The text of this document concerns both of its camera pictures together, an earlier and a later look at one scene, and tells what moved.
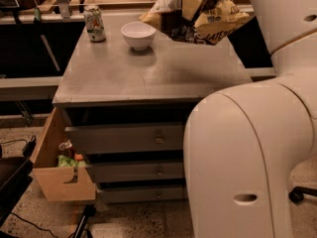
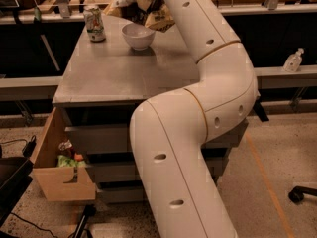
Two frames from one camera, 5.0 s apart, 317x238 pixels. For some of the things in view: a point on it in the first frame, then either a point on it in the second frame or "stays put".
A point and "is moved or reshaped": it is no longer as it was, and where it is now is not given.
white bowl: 139,34 stays put
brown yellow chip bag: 202,14 is moved or reshaped
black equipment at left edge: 16,174 stays put
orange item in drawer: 78,157 stays put
